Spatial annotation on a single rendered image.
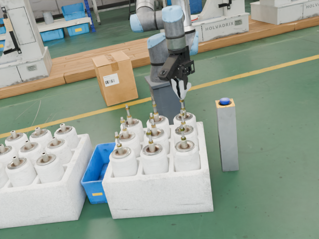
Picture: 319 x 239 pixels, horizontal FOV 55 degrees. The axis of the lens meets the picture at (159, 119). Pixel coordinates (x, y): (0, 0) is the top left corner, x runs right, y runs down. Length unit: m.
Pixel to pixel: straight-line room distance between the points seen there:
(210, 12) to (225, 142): 2.27
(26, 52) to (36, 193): 2.02
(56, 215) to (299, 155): 1.06
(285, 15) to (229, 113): 2.51
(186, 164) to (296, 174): 0.50
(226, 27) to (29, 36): 1.89
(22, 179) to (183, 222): 0.63
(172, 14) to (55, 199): 0.82
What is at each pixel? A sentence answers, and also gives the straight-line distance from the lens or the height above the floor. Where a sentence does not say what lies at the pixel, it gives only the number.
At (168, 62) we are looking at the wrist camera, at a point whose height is 0.51.
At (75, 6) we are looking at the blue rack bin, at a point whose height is 0.42.
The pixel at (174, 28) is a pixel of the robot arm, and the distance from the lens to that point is 1.18.
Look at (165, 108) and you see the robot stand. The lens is 1.66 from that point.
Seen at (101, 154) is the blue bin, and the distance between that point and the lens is 1.56.
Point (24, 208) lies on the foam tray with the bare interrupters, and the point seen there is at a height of 0.09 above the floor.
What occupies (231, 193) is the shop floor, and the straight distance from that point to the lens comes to 1.29.
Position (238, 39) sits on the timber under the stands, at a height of 0.05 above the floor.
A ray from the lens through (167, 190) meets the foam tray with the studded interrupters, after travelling 1.14.
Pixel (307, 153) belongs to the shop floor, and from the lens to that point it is 1.52.
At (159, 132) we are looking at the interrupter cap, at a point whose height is 0.25.
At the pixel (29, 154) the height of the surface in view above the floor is 0.24.
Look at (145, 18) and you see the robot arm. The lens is 1.29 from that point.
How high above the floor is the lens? 0.85
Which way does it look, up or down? 26 degrees down
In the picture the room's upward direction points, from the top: 10 degrees counter-clockwise
